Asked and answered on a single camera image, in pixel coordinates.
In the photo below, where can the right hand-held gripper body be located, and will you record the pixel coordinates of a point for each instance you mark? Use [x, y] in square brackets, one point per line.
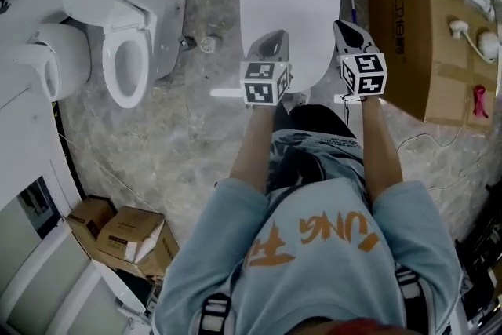
[364, 72]

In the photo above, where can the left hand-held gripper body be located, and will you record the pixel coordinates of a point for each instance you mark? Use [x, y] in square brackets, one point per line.
[263, 84]

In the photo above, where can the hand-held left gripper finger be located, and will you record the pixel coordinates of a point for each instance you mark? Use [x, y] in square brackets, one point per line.
[284, 51]
[255, 49]

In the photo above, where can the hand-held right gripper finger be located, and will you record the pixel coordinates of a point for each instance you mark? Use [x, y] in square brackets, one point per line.
[366, 40]
[339, 39]

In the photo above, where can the person's right forearm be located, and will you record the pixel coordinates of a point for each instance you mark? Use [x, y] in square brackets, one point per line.
[380, 153]

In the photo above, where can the person's left forearm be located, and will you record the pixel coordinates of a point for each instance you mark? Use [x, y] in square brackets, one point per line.
[255, 149]

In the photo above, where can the elongated white toilet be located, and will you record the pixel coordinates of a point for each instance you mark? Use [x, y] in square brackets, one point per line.
[133, 12]

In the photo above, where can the rounded white toilet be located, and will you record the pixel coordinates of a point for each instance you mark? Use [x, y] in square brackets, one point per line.
[68, 51]

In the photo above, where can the white sneaker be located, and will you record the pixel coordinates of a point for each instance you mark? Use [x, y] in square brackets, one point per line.
[298, 99]

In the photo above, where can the white and blue brush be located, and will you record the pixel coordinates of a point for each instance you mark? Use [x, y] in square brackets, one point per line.
[352, 0]

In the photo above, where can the round floor drain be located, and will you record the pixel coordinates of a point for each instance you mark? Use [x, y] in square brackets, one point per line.
[208, 44]

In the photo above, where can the large cardboard box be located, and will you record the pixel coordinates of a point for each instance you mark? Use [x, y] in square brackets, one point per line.
[423, 39]

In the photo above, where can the small black valve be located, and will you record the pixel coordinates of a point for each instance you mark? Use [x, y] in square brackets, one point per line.
[186, 42]

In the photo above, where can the red ribbon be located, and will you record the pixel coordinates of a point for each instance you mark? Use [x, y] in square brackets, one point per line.
[480, 102]

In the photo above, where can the light blue printed t-shirt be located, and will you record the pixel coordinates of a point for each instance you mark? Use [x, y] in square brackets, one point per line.
[313, 278]

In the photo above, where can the light brown cardboard box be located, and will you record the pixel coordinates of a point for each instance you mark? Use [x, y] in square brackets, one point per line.
[125, 231]

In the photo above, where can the white foam insert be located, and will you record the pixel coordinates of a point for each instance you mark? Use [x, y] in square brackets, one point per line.
[143, 247]

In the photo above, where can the dark cluttered shelf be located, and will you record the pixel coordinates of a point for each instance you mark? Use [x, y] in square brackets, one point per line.
[482, 255]

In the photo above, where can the dark brown cardboard box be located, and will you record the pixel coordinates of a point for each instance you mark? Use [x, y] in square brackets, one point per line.
[88, 219]

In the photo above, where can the white framed glass cabinet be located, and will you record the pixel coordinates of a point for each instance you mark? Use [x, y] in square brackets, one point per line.
[43, 278]

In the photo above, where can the black wall hook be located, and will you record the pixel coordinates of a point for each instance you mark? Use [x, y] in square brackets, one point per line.
[4, 1]

